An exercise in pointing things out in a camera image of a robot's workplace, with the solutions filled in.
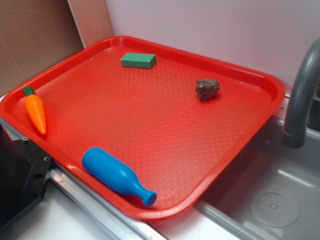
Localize blue plastic bottle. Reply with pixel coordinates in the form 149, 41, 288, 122
82, 147, 157, 207

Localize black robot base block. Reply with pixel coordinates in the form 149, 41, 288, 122
0, 126, 53, 231

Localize red plastic tray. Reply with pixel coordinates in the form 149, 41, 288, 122
0, 36, 285, 220

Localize brown rock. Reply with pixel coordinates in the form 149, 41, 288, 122
195, 79, 220, 101

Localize green rectangular block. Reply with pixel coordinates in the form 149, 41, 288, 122
120, 52, 157, 69

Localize orange toy carrot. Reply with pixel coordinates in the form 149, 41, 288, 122
22, 86, 47, 136

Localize grey plastic sink basin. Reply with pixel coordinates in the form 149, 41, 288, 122
159, 109, 320, 240

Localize grey sink faucet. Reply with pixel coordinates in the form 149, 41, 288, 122
282, 39, 320, 149

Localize brown cardboard panel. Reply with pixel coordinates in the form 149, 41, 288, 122
0, 0, 83, 96

